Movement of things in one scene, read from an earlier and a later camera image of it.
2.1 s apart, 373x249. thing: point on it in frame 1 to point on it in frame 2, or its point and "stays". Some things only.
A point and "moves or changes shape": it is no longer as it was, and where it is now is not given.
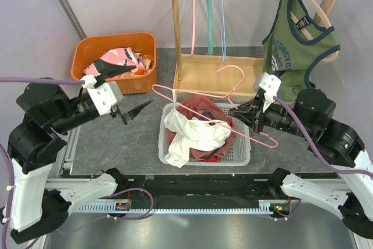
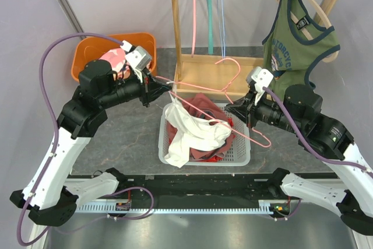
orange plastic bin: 88,50 stays
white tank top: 193,133 moves or changes shape
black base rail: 194,187 stays
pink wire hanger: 218,95 to 225,88
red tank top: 217,158 stays
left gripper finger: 129,116 to 156,90
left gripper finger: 107,69 to 156,83
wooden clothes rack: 207,75 stays
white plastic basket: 239,153 stays
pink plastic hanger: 193,11 stays
